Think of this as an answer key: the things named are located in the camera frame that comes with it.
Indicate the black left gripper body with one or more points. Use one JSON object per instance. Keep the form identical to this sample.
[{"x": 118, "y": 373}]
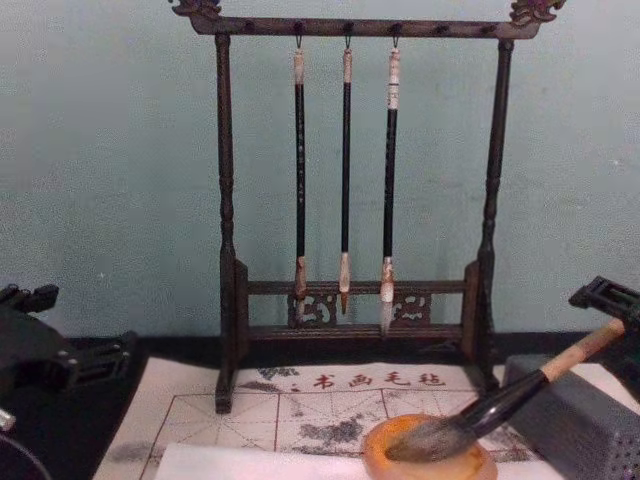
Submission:
[{"x": 30, "y": 350}]

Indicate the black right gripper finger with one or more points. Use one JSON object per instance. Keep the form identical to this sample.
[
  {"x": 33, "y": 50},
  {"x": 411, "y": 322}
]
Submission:
[{"x": 607, "y": 296}]

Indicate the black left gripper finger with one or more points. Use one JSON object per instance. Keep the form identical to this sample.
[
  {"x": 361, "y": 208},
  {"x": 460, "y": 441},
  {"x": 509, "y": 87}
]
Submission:
[
  {"x": 30, "y": 299},
  {"x": 102, "y": 357}
]

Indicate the small silver plug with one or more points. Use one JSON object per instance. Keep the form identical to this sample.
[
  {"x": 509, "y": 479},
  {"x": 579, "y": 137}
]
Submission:
[{"x": 5, "y": 420}]

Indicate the black table cloth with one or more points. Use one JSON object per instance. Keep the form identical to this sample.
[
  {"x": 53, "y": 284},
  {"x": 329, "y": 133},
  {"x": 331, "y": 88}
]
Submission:
[{"x": 75, "y": 440}]

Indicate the white felt mat with grid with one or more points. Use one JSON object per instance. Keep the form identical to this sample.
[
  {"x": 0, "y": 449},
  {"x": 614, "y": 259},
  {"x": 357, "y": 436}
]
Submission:
[{"x": 225, "y": 425}]

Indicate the grey rectangular block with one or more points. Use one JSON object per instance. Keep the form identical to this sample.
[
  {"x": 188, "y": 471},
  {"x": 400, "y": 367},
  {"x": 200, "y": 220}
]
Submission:
[{"x": 575, "y": 432}]

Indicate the white paper sheet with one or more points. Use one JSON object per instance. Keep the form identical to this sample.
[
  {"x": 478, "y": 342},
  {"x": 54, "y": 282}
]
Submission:
[{"x": 250, "y": 465}]

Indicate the dark carved wooden brush rack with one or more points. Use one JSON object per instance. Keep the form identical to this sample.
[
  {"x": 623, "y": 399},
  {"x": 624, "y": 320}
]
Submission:
[{"x": 226, "y": 200}]

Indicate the black brush, white tip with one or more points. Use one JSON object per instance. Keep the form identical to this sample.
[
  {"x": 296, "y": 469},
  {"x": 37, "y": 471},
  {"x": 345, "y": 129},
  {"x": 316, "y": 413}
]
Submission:
[{"x": 390, "y": 175}]

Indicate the black brush, brown tip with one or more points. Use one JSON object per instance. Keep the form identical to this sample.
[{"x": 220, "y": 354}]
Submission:
[{"x": 300, "y": 175}]

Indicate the round orange ink dish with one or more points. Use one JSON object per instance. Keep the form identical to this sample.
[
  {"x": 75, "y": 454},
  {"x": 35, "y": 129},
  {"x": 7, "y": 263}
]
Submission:
[{"x": 379, "y": 442}]

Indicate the thin black brush, amber tip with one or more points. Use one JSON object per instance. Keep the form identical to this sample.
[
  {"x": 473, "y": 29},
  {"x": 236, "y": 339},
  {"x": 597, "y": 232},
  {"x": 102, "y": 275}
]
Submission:
[{"x": 345, "y": 175}]

